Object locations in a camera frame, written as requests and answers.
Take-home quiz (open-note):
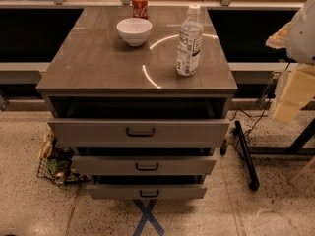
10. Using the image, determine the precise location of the middle grey drawer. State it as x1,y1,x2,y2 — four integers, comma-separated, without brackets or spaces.
72,156,216,176

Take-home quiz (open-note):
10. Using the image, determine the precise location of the wire basket with clutter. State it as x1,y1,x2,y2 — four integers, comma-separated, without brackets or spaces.
37,128,91,186

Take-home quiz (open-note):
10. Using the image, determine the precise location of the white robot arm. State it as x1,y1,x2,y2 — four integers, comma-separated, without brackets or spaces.
266,0,315,123

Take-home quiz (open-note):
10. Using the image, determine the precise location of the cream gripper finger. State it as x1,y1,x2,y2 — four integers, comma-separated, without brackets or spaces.
266,23,290,49
271,65,315,123

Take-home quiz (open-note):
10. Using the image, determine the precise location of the grey drawer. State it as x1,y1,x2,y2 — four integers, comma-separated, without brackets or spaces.
48,118,229,148
72,156,216,176
87,184,207,200

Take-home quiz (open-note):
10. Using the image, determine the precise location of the red soda can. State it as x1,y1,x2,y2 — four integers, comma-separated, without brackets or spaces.
132,0,148,19

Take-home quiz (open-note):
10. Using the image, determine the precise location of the clear plastic water bottle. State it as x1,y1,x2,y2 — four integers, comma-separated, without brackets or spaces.
176,5,204,76

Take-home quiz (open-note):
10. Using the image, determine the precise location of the white ceramic bowl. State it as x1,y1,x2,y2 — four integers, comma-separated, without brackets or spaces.
116,18,153,46

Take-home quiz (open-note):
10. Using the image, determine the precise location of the top grey drawer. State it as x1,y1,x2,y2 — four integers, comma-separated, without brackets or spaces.
48,118,229,148

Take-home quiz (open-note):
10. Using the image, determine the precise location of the bottom grey drawer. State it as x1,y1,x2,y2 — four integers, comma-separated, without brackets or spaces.
87,184,207,200

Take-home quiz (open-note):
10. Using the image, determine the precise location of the grey drawer cabinet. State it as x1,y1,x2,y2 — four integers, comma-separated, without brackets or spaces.
36,7,237,187

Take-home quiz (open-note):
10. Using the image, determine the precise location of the black metal stand base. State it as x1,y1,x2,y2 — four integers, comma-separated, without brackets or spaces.
232,120,315,191

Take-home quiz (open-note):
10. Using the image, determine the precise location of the blue tape cross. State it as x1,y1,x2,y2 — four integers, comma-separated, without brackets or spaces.
133,199,165,236

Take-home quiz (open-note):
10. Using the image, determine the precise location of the black cable on floor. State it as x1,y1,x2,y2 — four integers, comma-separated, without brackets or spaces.
225,62,291,155

